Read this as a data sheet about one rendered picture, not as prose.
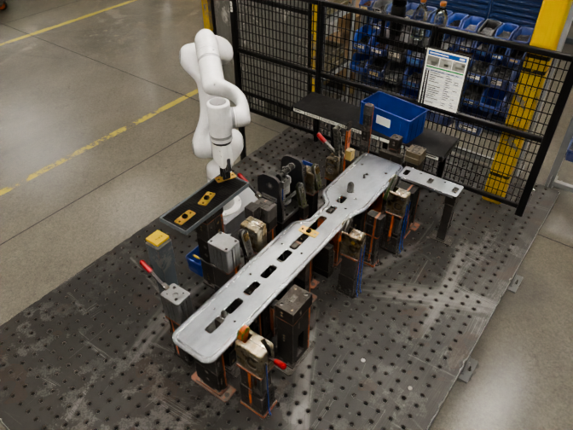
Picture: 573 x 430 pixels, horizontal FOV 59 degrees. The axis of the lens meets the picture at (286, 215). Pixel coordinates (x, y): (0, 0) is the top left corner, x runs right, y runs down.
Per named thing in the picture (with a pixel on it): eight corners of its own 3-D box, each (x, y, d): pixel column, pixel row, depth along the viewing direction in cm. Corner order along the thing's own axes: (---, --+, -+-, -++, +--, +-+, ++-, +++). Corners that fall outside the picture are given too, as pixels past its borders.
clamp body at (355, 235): (354, 303, 219) (361, 244, 197) (330, 290, 224) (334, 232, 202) (364, 289, 225) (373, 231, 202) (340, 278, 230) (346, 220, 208)
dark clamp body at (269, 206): (272, 281, 229) (269, 216, 205) (249, 268, 235) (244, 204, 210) (286, 266, 236) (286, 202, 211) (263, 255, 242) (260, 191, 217)
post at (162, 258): (175, 328, 209) (158, 251, 181) (162, 319, 212) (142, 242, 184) (188, 316, 214) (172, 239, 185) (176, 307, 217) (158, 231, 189)
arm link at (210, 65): (238, 66, 204) (251, 130, 193) (198, 69, 201) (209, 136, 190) (239, 50, 195) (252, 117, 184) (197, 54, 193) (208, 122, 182)
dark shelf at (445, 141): (441, 163, 247) (442, 157, 245) (290, 110, 287) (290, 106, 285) (458, 142, 261) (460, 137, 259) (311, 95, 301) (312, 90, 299)
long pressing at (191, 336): (215, 372, 161) (215, 368, 160) (164, 338, 171) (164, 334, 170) (406, 167, 246) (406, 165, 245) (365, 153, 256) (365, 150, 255)
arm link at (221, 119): (232, 125, 196) (208, 128, 194) (229, 94, 187) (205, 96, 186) (235, 136, 190) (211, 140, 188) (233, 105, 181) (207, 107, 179)
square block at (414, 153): (408, 213, 264) (420, 155, 241) (395, 207, 268) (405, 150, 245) (415, 206, 269) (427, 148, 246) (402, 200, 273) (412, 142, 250)
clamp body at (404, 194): (396, 258, 239) (408, 201, 217) (374, 249, 245) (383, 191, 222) (405, 248, 245) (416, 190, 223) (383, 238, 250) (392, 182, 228)
